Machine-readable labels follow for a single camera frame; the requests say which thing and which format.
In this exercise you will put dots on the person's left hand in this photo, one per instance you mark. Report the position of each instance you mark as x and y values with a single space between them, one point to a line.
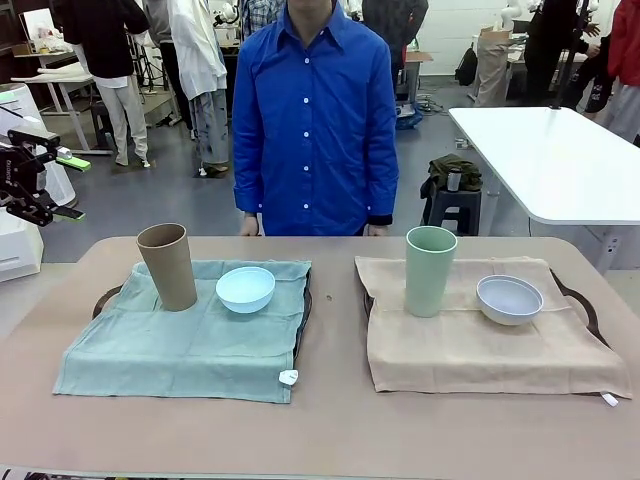
378 231

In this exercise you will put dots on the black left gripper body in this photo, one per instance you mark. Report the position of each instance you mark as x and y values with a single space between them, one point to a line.
20 170

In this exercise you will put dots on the person's right hand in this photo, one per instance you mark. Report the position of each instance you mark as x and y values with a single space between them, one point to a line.
251 225

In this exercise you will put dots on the person in red jacket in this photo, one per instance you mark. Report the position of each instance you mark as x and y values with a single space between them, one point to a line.
627 50

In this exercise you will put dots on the beige cloth mat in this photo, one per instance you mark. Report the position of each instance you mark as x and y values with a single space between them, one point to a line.
475 355

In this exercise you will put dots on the light blue bowl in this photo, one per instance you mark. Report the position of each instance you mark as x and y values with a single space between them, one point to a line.
245 297

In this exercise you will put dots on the teal cloth mat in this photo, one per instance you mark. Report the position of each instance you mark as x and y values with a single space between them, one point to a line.
175 350

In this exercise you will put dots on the wooden top workbench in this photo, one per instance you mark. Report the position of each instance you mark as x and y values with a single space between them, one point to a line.
417 56

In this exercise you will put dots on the person's right forearm blue sleeve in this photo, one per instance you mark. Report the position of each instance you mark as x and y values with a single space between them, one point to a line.
247 175

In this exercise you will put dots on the grey white bowl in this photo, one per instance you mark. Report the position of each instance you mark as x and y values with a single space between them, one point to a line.
510 312

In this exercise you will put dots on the person in black jacket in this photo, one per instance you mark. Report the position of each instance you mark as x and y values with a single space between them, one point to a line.
545 40

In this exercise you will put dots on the black plastic stool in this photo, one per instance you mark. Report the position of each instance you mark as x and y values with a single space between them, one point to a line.
452 210

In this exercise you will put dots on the person in white coat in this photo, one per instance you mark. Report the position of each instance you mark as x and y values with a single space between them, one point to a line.
200 50

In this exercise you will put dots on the tall brown cup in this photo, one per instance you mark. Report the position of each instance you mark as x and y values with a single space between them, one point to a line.
170 275

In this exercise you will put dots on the tall pale green cup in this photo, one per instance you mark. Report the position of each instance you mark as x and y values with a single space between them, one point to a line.
430 285

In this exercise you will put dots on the white foam box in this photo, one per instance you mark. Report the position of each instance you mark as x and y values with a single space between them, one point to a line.
20 250

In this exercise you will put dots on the person in dark clothes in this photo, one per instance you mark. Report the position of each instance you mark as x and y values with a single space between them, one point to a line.
410 20

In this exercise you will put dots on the black backpack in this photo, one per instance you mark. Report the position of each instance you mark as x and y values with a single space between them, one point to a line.
467 67

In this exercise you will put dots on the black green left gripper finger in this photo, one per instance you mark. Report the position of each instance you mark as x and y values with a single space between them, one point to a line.
72 161
65 214

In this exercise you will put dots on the olive green jacket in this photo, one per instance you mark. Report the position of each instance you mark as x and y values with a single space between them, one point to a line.
445 170

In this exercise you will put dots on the person's left forearm blue sleeve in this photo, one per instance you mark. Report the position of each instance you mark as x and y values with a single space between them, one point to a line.
385 190

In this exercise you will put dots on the metal tumbler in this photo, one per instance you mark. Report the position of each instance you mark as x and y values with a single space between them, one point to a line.
454 181

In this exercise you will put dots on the person black top beige trousers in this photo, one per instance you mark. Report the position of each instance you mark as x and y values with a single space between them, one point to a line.
100 40

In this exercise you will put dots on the person in plaid shirt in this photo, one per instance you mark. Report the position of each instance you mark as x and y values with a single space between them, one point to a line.
260 15

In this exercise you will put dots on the white desk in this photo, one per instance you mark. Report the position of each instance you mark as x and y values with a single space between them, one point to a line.
60 75

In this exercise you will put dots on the person in blue shirt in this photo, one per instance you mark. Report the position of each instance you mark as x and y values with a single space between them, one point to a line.
310 125

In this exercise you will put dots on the white table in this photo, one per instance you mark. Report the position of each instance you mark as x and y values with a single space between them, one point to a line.
550 160

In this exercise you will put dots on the white air purifier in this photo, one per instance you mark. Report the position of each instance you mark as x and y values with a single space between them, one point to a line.
57 185

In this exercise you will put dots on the black tripod pole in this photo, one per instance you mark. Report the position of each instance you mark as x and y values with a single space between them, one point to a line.
574 40

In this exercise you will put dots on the beige covered stand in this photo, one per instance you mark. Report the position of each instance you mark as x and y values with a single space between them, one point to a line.
490 70

